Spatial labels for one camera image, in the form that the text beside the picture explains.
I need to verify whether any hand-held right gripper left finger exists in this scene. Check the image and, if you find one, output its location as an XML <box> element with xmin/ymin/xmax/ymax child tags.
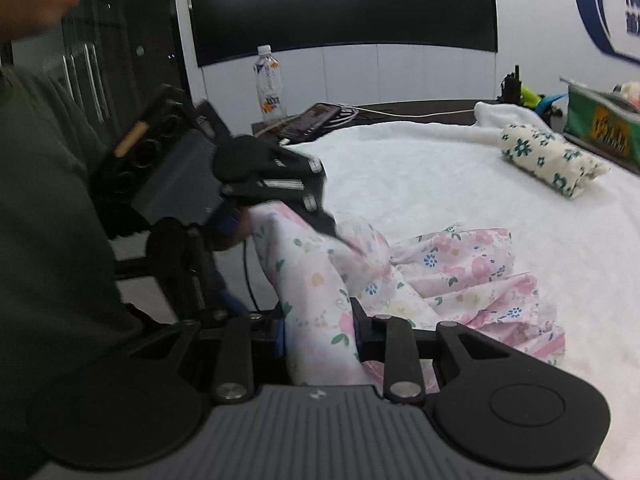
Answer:
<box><xmin>127</xmin><ymin>310</ymin><xmax>287</xmax><ymax>405</ymax></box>

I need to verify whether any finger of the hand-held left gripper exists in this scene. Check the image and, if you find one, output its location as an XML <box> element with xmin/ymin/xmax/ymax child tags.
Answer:
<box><xmin>185</xmin><ymin>225</ymin><xmax>247</xmax><ymax>322</ymax></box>
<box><xmin>220</xmin><ymin>152</ymin><xmax>353</xmax><ymax>248</ymax></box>

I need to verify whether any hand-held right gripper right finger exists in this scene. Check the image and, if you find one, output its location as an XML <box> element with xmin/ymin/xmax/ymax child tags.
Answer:
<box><xmin>350</xmin><ymin>297</ymin><xmax>508</xmax><ymax>405</ymax></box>

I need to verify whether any pink floral garment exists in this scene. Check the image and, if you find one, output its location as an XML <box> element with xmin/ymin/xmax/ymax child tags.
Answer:
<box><xmin>247</xmin><ymin>200</ymin><xmax>567</xmax><ymax>386</ymax></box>

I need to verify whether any black smartphone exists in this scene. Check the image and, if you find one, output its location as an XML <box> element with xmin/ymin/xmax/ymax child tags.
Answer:
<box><xmin>277</xmin><ymin>102</ymin><xmax>347</xmax><ymax>143</ymax></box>

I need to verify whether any clear plastic drink bottle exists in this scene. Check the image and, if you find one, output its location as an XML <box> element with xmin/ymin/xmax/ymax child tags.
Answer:
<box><xmin>254</xmin><ymin>44</ymin><xmax>287</xmax><ymax>127</ymax></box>

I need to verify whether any white fluffy blanket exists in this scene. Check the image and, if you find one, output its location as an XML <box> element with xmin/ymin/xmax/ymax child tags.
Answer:
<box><xmin>280</xmin><ymin>101</ymin><xmax>640</xmax><ymax>480</ymax></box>

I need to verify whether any person's upper body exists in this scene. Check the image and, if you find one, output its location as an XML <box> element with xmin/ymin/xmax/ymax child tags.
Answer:
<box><xmin>0</xmin><ymin>62</ymin><xmax>151</xmax><ymax>480</ymax></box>

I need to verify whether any dark glass door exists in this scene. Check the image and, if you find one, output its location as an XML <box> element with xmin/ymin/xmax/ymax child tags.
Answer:
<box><xmin>10</xmin><ymin>0</ymin><xmax>193</xmax><ymax>131</ymax></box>

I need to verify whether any black walkie-talkie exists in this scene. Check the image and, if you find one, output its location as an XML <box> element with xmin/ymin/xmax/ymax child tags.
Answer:
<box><xmin>500</xmin><ymin>65</ymin><xmax>524</xmax><ymax>106</ymax></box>

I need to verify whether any neon yellow cloth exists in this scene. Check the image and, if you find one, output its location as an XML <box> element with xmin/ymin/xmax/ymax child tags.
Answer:
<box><xmin>520</xmin><ymin>82</ymin><xmax>545</xmax><ymax>107</ymax></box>

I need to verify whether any cream garment with teal flowers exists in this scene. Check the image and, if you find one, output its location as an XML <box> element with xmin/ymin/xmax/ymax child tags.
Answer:
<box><xmin>500</xmin><ymin>123</ymin><xmax>612</xmax><ymax>201</ymax></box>

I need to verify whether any black cable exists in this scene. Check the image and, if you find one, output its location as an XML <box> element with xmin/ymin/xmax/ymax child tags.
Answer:
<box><xmin>241</xmin><ymin>240</ymin><xmax>263</xmax><ymax>313</ymax></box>

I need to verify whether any white cable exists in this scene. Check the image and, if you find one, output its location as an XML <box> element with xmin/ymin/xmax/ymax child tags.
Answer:
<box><xmin>345</xmin><ymin>104</ymin><xmax>478</xmax><ymax>121</ymax></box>

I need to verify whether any large dark wall screen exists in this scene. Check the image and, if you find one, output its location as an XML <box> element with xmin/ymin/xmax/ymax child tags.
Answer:
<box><xmin>183</xmin><ymin>0</ymin><xmax>500</xmax><ymax>68</ymax></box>

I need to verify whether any green bag with blue straps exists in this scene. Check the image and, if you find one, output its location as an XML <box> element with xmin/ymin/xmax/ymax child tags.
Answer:
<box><xmin>537</xmin><ymin>76</ymin><xmax>640</xmax><ymax>163</ymax></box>

